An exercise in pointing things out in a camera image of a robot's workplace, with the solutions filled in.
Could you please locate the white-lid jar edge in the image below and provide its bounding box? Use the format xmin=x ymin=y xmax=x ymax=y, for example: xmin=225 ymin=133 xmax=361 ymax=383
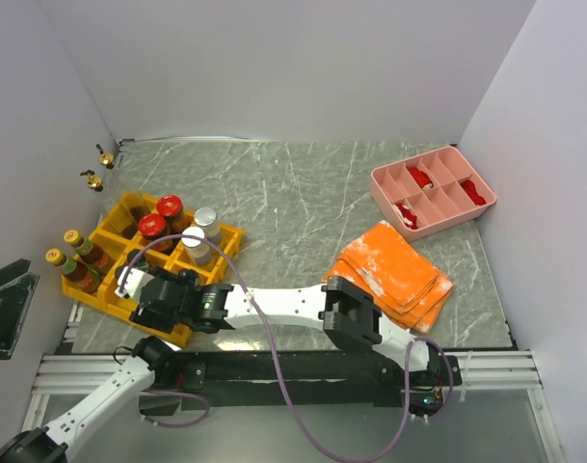
xmin=181 ymin=226 xmax=212 ymax=267

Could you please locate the green-label sauce bottle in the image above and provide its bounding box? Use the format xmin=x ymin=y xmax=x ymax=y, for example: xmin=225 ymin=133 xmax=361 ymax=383
xmin=64 ymin=230 xmax=115 ymax=276
xmin=45 ymin=248 xmax=101 ymax=293

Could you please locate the red-lid sauce jar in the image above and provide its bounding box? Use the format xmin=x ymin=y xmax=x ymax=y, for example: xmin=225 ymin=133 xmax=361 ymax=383
xmin=138 ymin=213 xmax=175 ymax=255
xmin=156 ymin=195 xmax=191 ymax=233

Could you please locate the blue-label clear jar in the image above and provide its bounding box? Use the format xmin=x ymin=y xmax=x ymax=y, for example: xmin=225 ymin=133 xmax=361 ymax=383
xmin=194 ymin=206 xmax=223 ymax=246

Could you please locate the red-lid sauce jar back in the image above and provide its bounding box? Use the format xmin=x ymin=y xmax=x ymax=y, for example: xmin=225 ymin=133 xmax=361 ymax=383
xmin=156 ymin=195 xmax=191 ymax=233

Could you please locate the tall oil bottle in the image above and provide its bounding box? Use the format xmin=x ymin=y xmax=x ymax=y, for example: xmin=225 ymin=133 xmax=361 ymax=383
xmin=95 ymin=144 xmax=128 ymax=195
xmin=79 ymin=168 xmax=149 ymax=237

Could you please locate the black-lid jar brown powder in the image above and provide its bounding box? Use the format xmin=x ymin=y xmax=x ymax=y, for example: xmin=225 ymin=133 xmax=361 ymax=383
xmin=177 ymin=269 xmax=201 ymax=286

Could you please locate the black-lid jar white powder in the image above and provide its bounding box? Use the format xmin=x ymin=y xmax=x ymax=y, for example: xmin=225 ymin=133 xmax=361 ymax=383
xmin=126 ymin=250 xmax=150 ymax=272

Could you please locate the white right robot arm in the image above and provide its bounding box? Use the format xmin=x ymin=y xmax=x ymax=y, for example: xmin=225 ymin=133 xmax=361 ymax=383
xmin=116 ymin=266 xmax=440 ymax=384

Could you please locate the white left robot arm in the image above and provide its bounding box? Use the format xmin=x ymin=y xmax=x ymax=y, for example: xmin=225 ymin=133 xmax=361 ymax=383
xmin=0 ymin=336 xmax=177 ymax=462

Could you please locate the yellow compartment bin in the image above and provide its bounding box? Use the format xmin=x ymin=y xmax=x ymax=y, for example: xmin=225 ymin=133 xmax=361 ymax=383
xmin=61 ymin=198 xmax=244 ymax=347

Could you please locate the orange tie-dye cloth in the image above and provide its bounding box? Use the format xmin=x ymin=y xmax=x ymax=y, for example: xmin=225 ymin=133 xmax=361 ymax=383
xmin=324 ymin=221 xmax=454 ymax=335

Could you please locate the red sock in tray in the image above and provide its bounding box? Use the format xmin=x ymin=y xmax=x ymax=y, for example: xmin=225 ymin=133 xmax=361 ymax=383
xmin=395 ymin=203 xmax=418 ymax=230

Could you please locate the pink compartment tray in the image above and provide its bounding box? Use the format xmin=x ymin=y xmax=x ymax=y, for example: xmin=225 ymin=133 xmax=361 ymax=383
xmin=370 ymin=146 xmax=496 ymax=241

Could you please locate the red sock middle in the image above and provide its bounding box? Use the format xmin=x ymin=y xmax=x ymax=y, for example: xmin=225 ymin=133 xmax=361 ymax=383
xmin=407 ymin=167 xmax=434 ymax=191

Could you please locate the red sock right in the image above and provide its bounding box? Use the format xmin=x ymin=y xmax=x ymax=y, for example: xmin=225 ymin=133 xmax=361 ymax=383
xmin=460 ymin=179 xmax=487 ymax=206

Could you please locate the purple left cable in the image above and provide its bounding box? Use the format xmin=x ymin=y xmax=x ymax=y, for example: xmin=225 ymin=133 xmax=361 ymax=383
xmin=138 ymin=388 xmax=212 ymax=428

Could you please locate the purple cable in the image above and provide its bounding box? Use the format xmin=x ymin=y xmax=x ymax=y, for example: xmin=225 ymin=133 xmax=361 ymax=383
xmin=117 ymin=232 xmax=455 ymax=463
xmin=138 ymin=388 xmax=212 ymax=428

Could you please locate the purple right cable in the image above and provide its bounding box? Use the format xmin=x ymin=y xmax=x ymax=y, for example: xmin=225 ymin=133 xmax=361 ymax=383
xmin=117 ymin=232 xmax=455 ymax=463

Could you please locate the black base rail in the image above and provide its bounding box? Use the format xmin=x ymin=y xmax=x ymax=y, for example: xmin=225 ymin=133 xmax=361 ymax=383
xmin=118 ymin=348 xmax=463 ymax=412

